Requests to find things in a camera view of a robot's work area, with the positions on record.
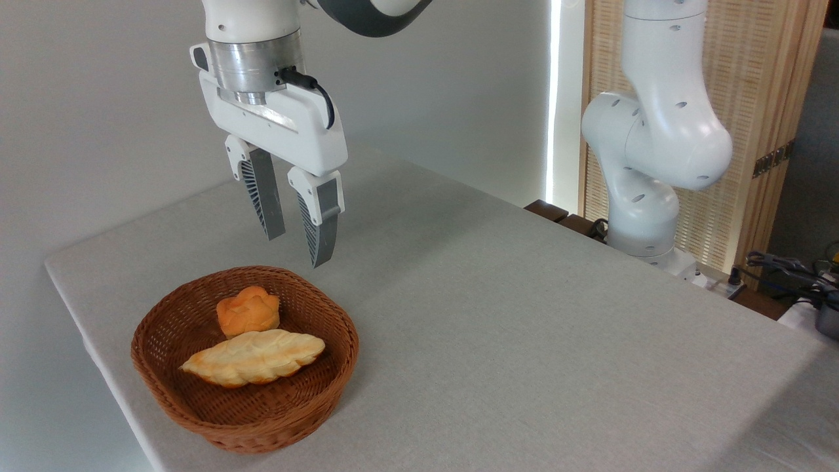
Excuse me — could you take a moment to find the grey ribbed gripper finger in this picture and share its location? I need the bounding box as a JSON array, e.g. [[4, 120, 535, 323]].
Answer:
[[287, 166, 345, 269], [224, 134, 287, 242]]

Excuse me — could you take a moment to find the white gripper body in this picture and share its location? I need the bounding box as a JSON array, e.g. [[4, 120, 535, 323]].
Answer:
[[189, 42, 349, 178]]

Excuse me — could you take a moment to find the round orange bread roll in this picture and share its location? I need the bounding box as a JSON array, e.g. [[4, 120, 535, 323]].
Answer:
[[216, 285, 281, 339]]

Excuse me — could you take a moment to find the long braided bread loaf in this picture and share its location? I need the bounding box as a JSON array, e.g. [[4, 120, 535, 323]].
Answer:
[[179, 328, 326, 389]]

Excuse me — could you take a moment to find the brown wicker basket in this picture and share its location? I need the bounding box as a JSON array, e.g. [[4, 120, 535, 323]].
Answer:
[[130, 265, 360, 455]]

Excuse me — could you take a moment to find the dark wooden board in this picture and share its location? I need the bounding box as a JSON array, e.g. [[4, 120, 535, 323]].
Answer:
[[524, 199, 609, 244]]

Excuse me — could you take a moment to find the wooden slatted folding screen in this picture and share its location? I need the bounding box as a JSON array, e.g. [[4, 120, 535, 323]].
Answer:
[[577, 0, 830, 290]]

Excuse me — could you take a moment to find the dark metal screen hinge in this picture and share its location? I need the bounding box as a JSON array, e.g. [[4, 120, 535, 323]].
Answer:
[[752, 139, 796, 179]]

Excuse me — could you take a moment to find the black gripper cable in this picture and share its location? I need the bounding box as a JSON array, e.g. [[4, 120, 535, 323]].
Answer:
[[280, 67, 336, 130]]

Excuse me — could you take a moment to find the black cable bundle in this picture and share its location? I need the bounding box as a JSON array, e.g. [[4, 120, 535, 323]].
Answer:
[[745, 243, 839, 310]]

